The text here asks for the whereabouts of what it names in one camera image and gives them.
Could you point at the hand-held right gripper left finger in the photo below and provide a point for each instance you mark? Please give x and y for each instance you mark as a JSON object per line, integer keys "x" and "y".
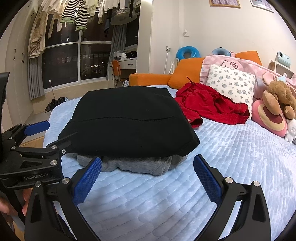
{"x": 87, "y": 180}

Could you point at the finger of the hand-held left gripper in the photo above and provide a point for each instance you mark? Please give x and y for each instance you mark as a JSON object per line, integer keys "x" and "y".
{"x": 37, "y": 128}
{"x": 62, "y": 142}

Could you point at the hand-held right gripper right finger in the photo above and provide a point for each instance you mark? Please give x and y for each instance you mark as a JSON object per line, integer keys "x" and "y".
{"x": 208, "y": 178}

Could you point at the black jacket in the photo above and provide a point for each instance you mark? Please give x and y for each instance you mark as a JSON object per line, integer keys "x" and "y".
{"x": 127, "y": 120}

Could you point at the row of hanging clothes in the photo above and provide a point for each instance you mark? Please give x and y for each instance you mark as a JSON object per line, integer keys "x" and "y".
{"x": 69, "y": 14}

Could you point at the white clothes pole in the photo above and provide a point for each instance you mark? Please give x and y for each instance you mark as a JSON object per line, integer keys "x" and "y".
{"x": 168, "y": 60}

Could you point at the person's left hand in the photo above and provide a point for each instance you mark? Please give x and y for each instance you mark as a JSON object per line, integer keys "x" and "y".
{"x": 8, "y": 206}

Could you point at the light blue quilted bed cover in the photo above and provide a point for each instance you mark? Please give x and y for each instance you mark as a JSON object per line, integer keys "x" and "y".
{"x": 231, "y": 162}

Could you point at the black umbrella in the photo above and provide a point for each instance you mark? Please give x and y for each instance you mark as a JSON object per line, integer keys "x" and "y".
{"x": 56, "y": 104}

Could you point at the grey folded garment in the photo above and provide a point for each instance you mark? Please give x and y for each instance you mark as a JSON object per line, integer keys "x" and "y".
{"x": 129, "y": 166}

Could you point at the grey curtain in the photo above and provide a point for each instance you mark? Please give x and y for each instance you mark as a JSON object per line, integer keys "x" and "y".
{"x": 116, "y": 46}
{"x": 35, "y": 78}

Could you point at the white tall closet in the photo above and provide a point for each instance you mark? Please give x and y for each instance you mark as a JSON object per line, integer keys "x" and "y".
{"x": 16, "y": 69}

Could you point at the red garment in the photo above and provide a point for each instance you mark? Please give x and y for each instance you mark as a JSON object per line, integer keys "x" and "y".
{"x": 208, "y": 104}

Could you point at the pink round plush cushion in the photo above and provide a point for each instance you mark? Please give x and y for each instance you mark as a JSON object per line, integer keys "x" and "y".
{"x": 266, "y": 115}

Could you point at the large dark window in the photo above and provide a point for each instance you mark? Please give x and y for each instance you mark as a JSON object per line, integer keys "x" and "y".
{"x": 92, "y": 62}

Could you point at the orange chair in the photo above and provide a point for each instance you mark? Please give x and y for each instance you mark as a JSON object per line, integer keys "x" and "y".
{"x": 116, "y": 69}

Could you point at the white floral pillow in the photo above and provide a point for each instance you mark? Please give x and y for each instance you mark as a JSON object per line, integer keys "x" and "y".
{"x": 231, "y": 85}

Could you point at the small white plush toy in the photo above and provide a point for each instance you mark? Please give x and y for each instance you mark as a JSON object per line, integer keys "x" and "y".
{"x": 291, "y": 131}

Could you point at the white desk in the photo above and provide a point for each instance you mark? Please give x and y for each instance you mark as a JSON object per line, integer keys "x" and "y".
{"x": 129, "y": 67}

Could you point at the orange backrest cushion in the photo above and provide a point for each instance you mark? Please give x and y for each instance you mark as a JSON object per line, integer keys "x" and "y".
{"x": 185, "y": 71}

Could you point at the brown plush animal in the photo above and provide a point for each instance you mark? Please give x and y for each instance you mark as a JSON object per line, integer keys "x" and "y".
{"x": 279, "y": 92}

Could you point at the pink cat print quilt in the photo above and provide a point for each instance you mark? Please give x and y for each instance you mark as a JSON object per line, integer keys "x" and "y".
{"x": 261, "y": 71}

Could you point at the blue party hat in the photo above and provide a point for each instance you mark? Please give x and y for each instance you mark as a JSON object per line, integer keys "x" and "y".
{"x": 282, "y": 78}

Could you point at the white shelf box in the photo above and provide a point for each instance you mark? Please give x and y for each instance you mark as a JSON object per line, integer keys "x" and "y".
{"x": 274, "y": 66}

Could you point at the teal projector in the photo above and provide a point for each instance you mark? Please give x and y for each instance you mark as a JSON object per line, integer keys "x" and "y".
{"x": 283, "y": 58}

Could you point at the wooden framed picture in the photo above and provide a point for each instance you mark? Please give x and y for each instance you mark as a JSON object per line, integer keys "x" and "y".
{"x": 224, "y": 2}

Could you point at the white framed picture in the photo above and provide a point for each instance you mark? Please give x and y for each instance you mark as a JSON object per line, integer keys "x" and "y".
{"x": 261, "y": 4}

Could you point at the orange bed frame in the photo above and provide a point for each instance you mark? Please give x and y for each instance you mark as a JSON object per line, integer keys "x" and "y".
{"x": 148, "y": 80}

